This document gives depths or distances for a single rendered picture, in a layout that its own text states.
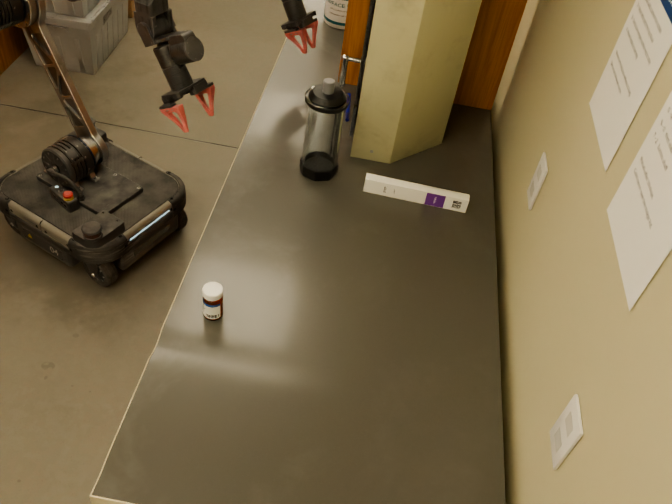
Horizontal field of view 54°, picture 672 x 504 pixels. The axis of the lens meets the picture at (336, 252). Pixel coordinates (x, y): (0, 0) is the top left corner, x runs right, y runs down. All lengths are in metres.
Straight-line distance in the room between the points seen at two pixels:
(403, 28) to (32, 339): 1.73
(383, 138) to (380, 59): 0.23
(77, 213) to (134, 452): 1.59
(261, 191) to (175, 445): 0.71
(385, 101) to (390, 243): 0.37
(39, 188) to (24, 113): 0.93
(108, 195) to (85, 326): 0.52
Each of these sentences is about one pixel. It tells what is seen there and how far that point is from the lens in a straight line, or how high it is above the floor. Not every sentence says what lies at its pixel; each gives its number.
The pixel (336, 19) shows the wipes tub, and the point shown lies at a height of 0.97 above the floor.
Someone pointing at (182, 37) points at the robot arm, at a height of 1.27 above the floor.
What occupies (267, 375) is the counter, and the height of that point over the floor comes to 0.94.
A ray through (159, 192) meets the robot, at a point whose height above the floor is 0.24.
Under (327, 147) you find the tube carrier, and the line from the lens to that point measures 1.67.
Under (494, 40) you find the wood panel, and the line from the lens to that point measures 2.06.
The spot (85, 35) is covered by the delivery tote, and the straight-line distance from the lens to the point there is 3.83.
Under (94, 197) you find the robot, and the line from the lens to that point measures 2.74.
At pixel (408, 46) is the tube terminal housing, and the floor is 1.29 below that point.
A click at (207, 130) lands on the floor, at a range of 3.51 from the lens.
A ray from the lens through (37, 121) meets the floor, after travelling 3.65.
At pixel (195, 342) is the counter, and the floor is 0.94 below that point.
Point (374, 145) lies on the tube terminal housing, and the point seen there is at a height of 0.99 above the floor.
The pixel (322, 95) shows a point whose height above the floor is 1.18.
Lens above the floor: 2.04
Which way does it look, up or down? 45 degrees down
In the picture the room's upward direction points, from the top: 10 degrees clockwise
